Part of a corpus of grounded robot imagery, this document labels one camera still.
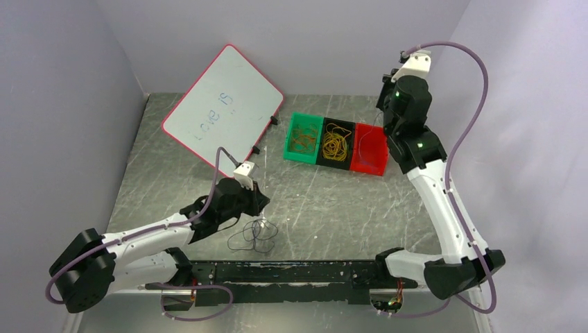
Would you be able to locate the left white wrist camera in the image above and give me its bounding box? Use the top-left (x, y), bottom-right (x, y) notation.
top-left (233, 161), bottom-right (257, 190)

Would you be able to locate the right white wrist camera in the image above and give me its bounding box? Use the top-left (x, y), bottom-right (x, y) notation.
top-left (390, 49), bottom-right (432, 83)

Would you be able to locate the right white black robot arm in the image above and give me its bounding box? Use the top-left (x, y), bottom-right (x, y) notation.
top-left (374, 75), bottom-right (505, 300)

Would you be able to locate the pink framed whiteboard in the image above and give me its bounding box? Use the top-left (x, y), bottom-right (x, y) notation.
top-left (161, 44), bottom-right (284, 176)

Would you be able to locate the black aluminium base frame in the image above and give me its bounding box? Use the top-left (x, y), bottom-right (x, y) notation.
top-left (110, 258), bottom-right (481, 307)

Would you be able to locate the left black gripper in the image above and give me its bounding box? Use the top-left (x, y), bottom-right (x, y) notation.
top-left (218, 177), bottom-right (270, 223)

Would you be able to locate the black plastic bin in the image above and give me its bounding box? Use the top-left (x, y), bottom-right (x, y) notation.
top-left (316, 117), bottom-right (355, 170)

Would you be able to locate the purple cable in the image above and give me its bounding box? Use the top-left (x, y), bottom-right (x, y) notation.
top-left (227, 219), bottom-right (279, 254)
top-left (357, 110), bottom-right (384, 169)

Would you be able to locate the red plastic bin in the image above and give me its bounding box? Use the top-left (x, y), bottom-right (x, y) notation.
top-left (349, 123), bottom-right (388, 176)

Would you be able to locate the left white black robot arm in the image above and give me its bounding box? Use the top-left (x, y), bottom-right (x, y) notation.
top-left (45, 178), bottom-right (270, 314)

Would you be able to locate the orange cable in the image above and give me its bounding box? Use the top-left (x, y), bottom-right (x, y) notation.
top-left (292, 125), bottom-right (320, 155)

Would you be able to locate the green plastic bin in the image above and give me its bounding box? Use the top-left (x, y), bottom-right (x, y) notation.
top-left (283, 112), bottom-right (324, 164)

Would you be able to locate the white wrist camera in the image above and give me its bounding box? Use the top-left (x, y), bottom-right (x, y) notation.
top-left (233, 161), bottom-right (257, 190)
top-left (390, 49), bottom-right (432, 83)

